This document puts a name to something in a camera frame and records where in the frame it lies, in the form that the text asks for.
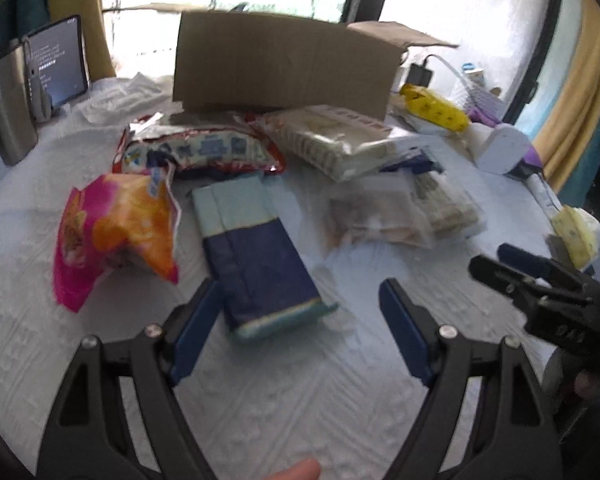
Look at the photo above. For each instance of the person's left hand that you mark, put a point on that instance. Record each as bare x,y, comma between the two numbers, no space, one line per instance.
297,470

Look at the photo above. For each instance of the steel tumbler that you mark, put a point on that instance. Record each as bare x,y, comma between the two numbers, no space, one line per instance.
10,110

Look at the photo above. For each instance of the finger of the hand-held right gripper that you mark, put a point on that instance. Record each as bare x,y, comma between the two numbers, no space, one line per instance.
522,259
500,277

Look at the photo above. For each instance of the red silver snack bag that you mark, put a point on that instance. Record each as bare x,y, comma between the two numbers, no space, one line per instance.
145,127

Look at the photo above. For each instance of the white basket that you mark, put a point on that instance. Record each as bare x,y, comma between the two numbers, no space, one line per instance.
480,97

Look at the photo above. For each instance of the black charger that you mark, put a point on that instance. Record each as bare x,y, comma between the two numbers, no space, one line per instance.
420,75

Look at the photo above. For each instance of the dark blue teal packet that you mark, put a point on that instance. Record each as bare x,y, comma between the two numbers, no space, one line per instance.
260,260

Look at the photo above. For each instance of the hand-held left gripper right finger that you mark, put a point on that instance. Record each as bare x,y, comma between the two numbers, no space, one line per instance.
405,330

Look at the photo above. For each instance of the pink orange snack bag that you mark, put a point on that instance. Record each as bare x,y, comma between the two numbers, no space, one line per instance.
115,230

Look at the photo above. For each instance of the yellow wet wipes pack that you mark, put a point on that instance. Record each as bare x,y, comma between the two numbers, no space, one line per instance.
435,107

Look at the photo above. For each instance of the yellow white sponge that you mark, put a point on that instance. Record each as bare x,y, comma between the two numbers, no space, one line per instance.
575,232

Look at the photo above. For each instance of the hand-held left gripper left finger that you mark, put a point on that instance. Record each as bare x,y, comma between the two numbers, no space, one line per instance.
195,330

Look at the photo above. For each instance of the clear biscuit pack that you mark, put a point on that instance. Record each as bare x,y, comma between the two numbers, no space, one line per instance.
330,140

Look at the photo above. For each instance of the brown cardboard box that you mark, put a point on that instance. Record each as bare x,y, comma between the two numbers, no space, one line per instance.
280,65

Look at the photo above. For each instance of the crumpled white paper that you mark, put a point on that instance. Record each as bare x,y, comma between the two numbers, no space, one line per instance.
125,95

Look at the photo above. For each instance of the white tablecloth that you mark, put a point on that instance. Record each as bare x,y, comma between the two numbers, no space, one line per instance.
305,410

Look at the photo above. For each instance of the red white blue snack bag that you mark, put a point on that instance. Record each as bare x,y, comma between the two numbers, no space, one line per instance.
205,152

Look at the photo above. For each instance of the white plastic device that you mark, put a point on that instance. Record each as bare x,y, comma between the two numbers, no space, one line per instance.
502,147

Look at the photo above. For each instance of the small white bottle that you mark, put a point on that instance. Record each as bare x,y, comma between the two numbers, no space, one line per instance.
472,74

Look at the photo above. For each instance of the white purple device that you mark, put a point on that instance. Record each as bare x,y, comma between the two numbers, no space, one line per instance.
532,157

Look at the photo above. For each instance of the clear pastry bag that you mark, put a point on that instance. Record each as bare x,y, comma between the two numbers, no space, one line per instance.
375,215

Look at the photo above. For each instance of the black tablet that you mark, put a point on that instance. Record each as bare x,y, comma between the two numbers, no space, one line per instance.
60,60

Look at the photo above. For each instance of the person's right hand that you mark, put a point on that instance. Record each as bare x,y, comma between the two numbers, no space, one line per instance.
587,385

